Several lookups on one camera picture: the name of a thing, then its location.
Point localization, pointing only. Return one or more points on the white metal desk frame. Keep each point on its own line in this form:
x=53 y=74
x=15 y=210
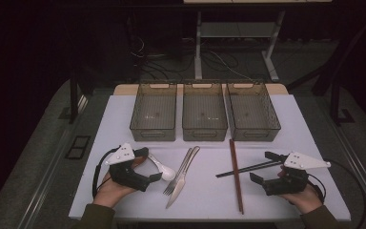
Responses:
x=198 y=57

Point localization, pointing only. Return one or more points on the silver metal fork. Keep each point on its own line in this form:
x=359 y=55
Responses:
x=179 y=173

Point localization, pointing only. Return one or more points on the brown wooden spoon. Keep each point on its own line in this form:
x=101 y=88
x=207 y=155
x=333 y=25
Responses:
x=139 y=162

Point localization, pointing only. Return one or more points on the person's right hand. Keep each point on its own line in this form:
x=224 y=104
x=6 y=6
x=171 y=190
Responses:
x=306 y=200

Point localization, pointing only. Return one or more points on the white table board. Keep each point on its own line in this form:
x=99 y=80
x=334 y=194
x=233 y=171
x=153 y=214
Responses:
x=209 y=197

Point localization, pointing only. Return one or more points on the smoky clear plastic bin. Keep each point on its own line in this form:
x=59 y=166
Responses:
x=204 y=111
x=252 y=111
x=154 y=111

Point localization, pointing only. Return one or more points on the brown wooden chopstick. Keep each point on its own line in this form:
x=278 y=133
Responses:
x=235 y=178
x=238 y=191

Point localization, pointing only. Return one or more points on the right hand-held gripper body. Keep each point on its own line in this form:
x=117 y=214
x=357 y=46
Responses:
x=286 y=186

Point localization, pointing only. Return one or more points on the person's left hand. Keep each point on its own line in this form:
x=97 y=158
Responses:
x=111 y=192

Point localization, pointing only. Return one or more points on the silver metal knife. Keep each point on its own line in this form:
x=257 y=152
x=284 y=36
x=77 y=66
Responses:
x=178 y=187

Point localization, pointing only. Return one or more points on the black metal stand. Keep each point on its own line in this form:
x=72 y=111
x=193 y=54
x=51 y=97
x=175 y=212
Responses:
x=73 y=101
x=335 y=101

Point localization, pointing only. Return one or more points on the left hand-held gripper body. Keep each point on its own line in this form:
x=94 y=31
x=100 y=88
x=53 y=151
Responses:
x=130 y=178

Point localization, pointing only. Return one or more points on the white ceramic spoon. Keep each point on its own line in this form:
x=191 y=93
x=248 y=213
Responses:
x=168 y=173

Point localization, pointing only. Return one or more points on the black double floor frame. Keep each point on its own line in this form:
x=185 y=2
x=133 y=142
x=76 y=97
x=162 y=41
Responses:
x=77 y=147

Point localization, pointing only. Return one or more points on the metal floor rail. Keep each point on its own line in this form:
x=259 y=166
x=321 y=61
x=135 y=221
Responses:
x=44 y=187
x=359 y=171

